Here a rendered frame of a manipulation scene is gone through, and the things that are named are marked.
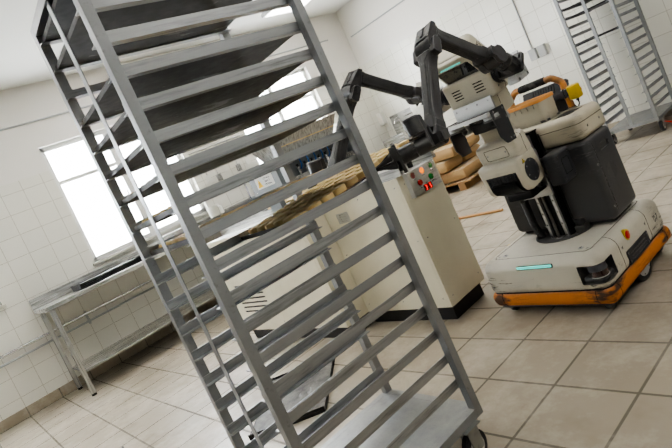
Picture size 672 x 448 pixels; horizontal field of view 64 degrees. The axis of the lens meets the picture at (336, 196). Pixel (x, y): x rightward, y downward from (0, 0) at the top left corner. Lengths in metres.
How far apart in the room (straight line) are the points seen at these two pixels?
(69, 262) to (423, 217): 4.13
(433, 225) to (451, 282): 0.32
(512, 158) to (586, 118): 0.39
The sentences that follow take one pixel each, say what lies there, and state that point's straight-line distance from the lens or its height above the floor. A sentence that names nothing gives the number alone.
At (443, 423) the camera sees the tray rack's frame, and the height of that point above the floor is 0.15.
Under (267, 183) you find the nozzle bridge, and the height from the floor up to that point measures 1.08.
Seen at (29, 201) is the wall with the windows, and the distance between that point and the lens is 6.16.
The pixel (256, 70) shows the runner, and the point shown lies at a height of 1.41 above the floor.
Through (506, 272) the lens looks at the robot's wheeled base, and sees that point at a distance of 2.73.
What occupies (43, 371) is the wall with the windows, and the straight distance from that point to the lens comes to 6.10.
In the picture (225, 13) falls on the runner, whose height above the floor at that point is 1.59.
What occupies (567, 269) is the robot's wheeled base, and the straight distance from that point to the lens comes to 2.55.
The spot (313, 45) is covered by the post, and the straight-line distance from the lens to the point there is 1.72.
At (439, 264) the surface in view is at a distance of 2.94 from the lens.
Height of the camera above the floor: 1.11
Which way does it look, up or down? 5 degrees down
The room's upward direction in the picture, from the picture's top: 24 degrees counter-clockwise
